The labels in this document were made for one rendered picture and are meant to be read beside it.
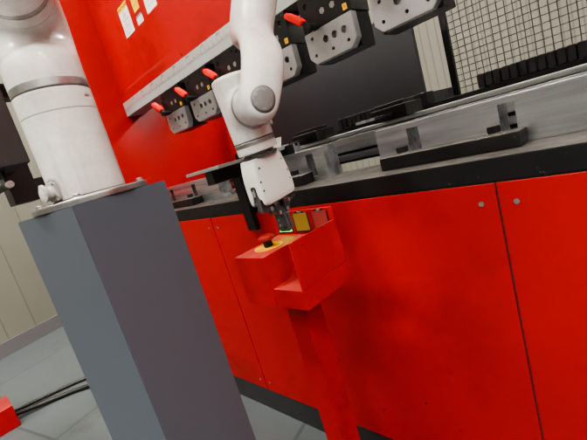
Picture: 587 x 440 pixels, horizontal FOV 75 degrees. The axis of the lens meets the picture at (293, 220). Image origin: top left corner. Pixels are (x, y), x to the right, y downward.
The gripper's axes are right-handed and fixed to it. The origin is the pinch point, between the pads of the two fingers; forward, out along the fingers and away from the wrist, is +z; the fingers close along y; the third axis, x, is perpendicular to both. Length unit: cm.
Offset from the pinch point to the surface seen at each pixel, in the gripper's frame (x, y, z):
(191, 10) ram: -47, -37, -63
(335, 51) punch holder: 3.8, -32.3, -31.2
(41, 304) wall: -350, -5, 58
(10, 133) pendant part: -133, 6, -53
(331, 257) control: 4.9, -5.1, 11.4
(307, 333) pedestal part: -3.5, 2.5, 27.8
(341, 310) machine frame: -8.4, -16.5, 34.4
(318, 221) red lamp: 0.5, -9.7, 4.3
